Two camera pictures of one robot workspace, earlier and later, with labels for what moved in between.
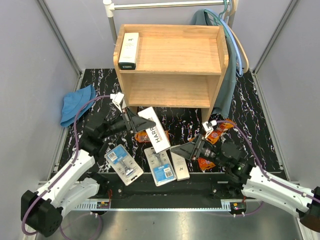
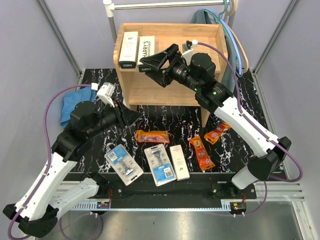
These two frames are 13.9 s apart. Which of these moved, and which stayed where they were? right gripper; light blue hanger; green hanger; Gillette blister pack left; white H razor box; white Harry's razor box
Moved: right gripper; white Harry's razor box
Stayed: light blue hanger; white H razor box; green hanger; Gillette blister pack left
